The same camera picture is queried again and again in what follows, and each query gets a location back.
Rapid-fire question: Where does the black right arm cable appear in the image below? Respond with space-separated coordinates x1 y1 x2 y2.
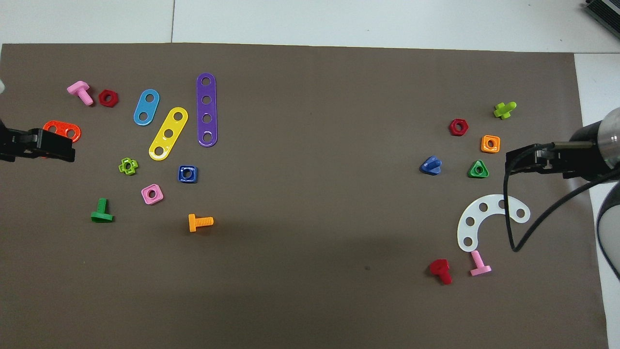
503 143 620 253

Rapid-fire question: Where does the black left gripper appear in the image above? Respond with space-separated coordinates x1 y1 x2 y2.
0 126 76 163

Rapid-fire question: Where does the purple four-hole plastic strip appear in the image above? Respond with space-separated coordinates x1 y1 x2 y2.
196 73 218 147

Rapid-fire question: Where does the dark green plastic screw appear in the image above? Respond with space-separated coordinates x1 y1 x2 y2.
91 198 114 223

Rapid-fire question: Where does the red plastic screw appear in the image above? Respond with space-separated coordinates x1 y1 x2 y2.
429 259 453 286

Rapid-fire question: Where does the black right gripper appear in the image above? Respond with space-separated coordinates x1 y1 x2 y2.
505 143 601 181

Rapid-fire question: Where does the orange plastic screw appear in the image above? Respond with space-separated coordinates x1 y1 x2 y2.
188 214 214 233

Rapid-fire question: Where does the blue two-hole plastic strip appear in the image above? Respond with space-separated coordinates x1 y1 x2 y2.
133 89 160 127

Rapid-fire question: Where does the grey ribbed metal device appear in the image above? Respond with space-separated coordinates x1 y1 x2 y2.
583 0 620 35

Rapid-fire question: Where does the pink square plastic nut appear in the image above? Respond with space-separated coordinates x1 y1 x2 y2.
141 184 164 206

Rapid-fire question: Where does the red angled three-hole plate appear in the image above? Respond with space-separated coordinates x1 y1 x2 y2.
43 120 82 144

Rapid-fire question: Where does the pink plastic screw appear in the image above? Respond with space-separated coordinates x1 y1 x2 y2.
67 80 94 106
470 250 492 277

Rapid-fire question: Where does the yellow three-hole plastic strip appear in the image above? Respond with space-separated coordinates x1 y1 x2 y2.
148 107 189 161

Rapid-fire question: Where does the lime green cross screw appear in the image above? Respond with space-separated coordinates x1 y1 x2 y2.
493 101 517 120

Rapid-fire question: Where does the brown table mat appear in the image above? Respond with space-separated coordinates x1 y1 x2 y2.
0 43 610 349

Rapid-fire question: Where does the blue plastic screw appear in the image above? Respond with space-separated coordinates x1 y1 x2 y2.
419 155 442 175

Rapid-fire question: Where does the white curved five-hole strip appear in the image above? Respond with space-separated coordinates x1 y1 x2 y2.
457 194 531 253

